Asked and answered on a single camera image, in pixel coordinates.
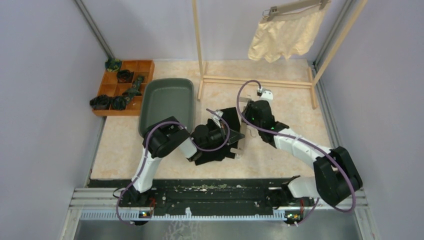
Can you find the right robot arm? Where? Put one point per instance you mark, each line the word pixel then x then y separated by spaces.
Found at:
pixel 335 174

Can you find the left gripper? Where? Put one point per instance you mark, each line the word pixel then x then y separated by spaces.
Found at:
pixel 224 131

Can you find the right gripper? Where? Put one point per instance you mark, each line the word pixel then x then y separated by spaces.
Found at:
pixel 247 113

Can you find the beige clip hanger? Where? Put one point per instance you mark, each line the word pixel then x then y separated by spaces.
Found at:
pixel 278 10

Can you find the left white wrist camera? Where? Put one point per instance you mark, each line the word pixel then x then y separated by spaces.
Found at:
pixel 217 118

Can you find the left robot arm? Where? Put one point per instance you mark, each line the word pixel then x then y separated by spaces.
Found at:
pixel 159 140

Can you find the dark green plastic bin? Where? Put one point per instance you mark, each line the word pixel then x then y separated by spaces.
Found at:
pixel 167 97

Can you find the beige cotton underwear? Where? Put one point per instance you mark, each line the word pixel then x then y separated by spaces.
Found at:
pixel 286 35

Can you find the black garment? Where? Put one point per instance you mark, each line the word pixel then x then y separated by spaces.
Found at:
pixel 211 152

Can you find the orange compartment tray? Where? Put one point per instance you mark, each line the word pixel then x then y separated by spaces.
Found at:
pixel 110 86

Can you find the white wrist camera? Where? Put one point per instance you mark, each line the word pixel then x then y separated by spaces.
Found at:
pixel 217 118
pixel 265 94

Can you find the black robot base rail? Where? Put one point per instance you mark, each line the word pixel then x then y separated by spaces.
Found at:
pixel 215 197

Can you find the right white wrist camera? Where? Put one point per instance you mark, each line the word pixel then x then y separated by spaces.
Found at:
pixel 265 94

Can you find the wooden clothes rack frame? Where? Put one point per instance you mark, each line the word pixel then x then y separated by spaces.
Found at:
pixel 346 19

